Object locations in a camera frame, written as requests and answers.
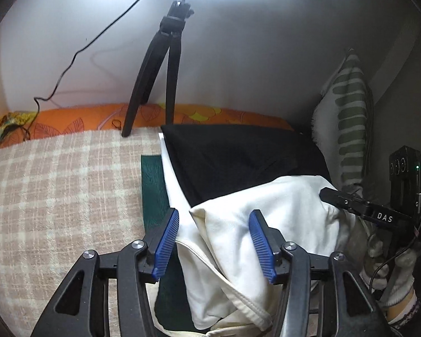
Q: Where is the folded white garment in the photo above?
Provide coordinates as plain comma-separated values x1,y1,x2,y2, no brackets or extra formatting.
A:
157,131,193,220

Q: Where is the folded black garment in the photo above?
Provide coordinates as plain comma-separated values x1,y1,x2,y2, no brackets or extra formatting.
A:
160,124,332,208

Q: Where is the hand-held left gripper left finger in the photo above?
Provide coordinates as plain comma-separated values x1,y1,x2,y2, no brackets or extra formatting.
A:
30,208,180,337

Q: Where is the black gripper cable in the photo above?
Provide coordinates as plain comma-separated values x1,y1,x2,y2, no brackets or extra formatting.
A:
369,214,421,292

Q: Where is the black ring light cable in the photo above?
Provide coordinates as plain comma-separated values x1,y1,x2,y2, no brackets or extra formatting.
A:
21,0,159,141

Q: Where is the small black tripod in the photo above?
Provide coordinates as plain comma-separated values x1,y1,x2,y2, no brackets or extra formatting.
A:
121,0,197,138

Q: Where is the person's right hand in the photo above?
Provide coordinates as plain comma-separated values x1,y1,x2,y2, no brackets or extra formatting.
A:
358,231,417,308

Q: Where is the green striped white pillow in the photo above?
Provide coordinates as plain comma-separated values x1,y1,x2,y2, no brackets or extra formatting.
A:
310,49,374,198

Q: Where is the person's right forearm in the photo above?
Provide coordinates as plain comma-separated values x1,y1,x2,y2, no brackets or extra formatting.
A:
386,290,421,328

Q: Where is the beige plaid blanket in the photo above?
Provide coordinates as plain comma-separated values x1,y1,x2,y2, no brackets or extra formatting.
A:
0,126,172,337

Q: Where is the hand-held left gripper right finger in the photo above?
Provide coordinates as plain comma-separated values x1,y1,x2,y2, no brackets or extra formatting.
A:
248,209,391,337

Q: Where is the folded dark green garment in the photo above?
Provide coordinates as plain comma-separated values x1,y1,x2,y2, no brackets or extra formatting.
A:
140,154,211,333

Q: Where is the orange leaf-print bed sheet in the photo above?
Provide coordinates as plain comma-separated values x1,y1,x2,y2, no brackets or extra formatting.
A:
0,103,295,154

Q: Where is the white tank top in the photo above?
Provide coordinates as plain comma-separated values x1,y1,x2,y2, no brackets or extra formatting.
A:
175,175,358,335

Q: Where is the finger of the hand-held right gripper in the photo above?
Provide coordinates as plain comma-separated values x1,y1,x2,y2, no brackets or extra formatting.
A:
319,187,416,232

